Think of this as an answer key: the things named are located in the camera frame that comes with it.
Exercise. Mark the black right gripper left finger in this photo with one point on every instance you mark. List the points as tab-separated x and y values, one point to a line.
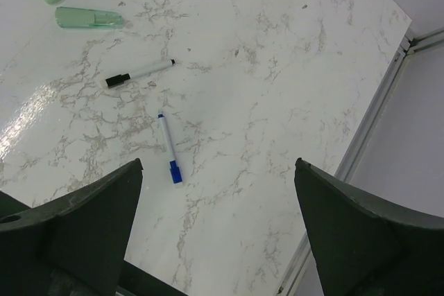
73	245

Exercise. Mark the black capped white marker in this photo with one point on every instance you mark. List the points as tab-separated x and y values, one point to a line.
120	79

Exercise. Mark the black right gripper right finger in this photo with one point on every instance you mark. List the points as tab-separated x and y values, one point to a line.
366	245

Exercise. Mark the blue capped white marker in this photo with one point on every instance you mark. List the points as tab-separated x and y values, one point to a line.
173	165

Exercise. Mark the aluminium frame rail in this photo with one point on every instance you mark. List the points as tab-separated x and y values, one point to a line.
410	45

